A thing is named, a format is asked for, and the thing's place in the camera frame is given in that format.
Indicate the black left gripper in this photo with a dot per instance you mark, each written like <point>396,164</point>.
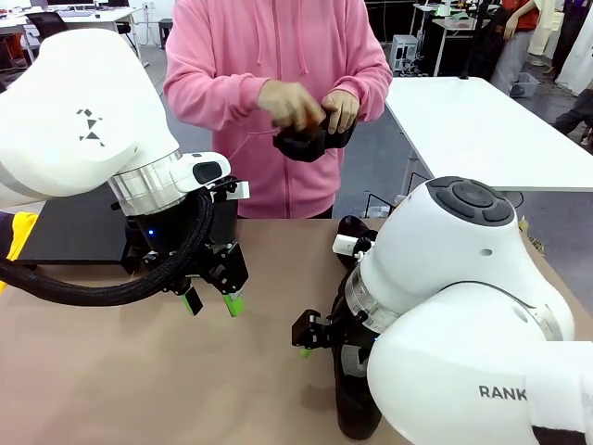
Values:
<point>143,232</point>

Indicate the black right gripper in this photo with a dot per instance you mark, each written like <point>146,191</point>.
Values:
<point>345,324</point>

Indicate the person left forearm pink sleeve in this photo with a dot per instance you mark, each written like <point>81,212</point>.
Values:
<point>375,92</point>

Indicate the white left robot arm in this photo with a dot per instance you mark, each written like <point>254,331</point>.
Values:
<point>69,116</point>

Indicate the person right forearm pink sleeve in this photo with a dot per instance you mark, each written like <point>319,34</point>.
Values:
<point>204,102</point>

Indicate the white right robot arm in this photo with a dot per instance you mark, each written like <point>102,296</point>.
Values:
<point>454,278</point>

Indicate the black metal shoe stand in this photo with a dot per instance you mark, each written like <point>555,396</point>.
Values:
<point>227,222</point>
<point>69,232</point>

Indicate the person right hand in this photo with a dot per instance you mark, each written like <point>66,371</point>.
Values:
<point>287,102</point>

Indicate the person left hand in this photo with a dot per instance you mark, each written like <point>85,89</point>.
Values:
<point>345,109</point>

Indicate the white power strip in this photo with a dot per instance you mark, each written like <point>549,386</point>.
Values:
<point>377,211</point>

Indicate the large white table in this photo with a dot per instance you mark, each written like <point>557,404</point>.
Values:
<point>463,130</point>

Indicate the person torso pink hoodie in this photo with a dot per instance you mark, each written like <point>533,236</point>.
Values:
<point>278,41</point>

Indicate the small black stool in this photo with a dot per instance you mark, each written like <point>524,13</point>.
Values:
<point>164,32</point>

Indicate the white office desk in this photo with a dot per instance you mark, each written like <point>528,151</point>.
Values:
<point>106,16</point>

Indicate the white computer tower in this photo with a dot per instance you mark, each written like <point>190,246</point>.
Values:
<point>405,51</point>

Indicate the black office chair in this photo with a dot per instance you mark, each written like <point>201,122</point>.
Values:
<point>46,21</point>

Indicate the grey plastic bin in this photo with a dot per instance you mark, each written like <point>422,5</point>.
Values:
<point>526,85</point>

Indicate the bystander in dark trousers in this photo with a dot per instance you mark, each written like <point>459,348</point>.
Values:
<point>574,111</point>

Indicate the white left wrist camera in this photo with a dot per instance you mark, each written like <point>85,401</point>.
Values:
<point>241,190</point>

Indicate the background table white frame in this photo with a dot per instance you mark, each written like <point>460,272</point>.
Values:
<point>451,46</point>

